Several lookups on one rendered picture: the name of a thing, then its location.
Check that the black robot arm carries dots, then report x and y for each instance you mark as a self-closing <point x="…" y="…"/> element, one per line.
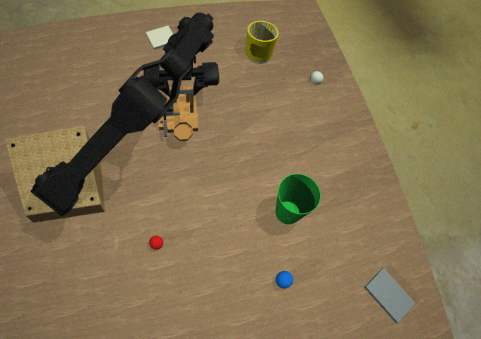
<point x="137" y="106"/>

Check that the blue ball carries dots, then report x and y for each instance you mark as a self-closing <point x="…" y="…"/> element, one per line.
<point x="284" y="279"/>

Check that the white ball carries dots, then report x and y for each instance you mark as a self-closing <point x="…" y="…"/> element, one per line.
<point x="316" y="77"/>

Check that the yellow cup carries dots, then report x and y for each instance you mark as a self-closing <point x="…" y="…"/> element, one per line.
<point x="261" y="39"/>

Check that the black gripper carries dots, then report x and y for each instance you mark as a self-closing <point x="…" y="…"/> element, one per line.
<point x="207" y="74"/>

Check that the red ball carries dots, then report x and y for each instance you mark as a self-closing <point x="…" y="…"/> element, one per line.
<point x="156" y="242"/>

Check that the green cup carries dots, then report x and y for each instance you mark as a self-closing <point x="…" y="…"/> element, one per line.
<point x="298" y="195"/>

